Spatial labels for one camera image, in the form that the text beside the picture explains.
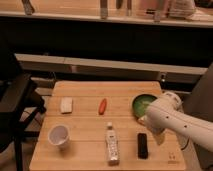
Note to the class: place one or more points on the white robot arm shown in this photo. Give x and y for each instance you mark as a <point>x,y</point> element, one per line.
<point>160,113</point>

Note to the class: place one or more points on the white sponge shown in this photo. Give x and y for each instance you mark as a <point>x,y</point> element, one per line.
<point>66,105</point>

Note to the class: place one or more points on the orange carrot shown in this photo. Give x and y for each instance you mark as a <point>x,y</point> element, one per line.
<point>102,106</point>

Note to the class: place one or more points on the clear plastic bottle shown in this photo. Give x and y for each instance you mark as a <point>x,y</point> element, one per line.
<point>112,145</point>

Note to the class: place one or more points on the black side table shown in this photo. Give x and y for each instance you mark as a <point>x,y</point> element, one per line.
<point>19,105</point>

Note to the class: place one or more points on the white paper cup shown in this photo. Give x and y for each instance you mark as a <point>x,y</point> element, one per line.
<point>59,136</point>

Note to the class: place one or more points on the green plate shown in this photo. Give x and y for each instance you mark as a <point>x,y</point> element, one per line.
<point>140,103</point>

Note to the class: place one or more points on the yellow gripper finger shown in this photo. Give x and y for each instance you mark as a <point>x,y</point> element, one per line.
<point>141,120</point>
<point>160,138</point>

